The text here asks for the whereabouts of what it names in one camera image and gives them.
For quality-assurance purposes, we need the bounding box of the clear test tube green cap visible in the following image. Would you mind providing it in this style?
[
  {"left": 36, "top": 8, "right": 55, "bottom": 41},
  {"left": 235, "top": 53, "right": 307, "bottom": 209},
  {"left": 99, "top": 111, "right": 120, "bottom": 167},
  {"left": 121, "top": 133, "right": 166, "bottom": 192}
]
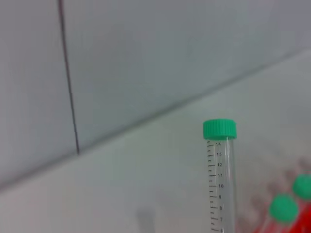
[
  {"left": 203, "top": 118, "right": 238, "bottom": 233},
  {"left": 263, "top": 194, "right": 300, "bottom": 233},
  {"left": 292, "top": 173, "right": 311, "bottom": 212}
]

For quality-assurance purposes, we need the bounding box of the orange test tube rack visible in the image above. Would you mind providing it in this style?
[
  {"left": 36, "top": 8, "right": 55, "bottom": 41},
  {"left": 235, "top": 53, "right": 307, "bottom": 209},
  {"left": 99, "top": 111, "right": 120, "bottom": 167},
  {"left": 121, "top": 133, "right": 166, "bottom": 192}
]
[{"left": 252, "top": 208, "right": 311, "bottom": 233}]

